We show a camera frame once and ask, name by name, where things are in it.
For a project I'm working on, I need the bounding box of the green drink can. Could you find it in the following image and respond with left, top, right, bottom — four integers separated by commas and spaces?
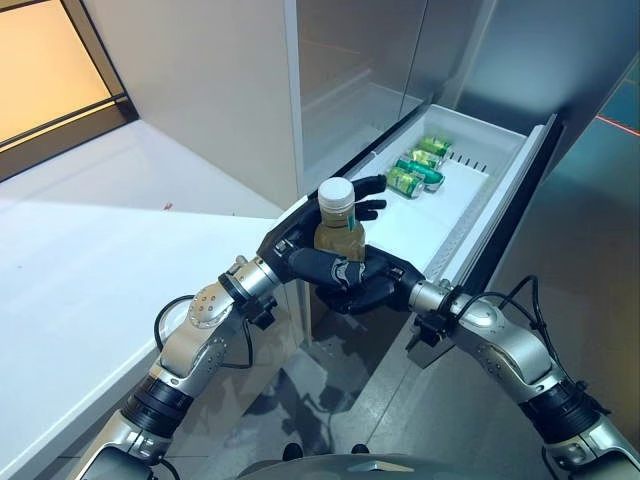
386, 167, 427, 200
408, 146, 448, 169
418, 134, 455, 154

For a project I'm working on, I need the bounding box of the tall white cabinet panel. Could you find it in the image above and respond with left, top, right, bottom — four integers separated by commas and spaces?
82, 0, 314, 346

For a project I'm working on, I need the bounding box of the yellow tea bottle white cap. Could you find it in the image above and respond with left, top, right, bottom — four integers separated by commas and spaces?
313, 177, 367, 262

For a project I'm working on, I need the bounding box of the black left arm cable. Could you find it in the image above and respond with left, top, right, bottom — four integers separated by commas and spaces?
152, 293, 252, 372

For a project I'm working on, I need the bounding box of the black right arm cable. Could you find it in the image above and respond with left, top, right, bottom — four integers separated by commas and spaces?
488, 273, 614, 417

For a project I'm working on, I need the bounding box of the black framed window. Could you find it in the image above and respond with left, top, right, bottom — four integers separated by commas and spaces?
0, 0, 142, 184

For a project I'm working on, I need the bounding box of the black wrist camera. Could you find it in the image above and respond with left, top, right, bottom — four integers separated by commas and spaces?
410, 310, 454, 354
243, 295, 278, 330

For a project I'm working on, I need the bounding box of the silver fridge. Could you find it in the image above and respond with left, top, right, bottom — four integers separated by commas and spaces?
297, 0, 504, 201

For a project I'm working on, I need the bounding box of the white fridge drawer silver front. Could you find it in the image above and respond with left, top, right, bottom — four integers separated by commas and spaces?
344, 102, 569, 371

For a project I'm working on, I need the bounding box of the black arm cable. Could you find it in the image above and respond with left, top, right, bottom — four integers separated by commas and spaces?
488, 273, 614, 417
152, 293, 252, 372

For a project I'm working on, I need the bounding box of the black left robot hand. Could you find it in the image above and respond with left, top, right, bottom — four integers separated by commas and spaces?
257, 173, 389, 290

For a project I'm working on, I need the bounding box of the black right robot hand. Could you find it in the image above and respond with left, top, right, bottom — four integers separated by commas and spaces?
312, 244, 422, 317

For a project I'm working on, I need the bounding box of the teal green bottle lying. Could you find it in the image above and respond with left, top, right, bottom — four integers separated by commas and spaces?
396, 156, 446, 192

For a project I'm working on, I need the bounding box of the silver tall side panel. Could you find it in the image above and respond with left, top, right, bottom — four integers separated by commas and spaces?
452, 0, 640, 321

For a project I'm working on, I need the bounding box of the grey robot torso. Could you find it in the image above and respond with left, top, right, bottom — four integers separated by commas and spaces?
279, 451, 454, 480

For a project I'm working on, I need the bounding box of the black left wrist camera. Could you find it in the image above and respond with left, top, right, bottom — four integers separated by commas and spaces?
243, 295, 278, 330

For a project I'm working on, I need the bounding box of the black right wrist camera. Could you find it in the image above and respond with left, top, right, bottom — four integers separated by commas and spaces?
410, 310, 454, 354

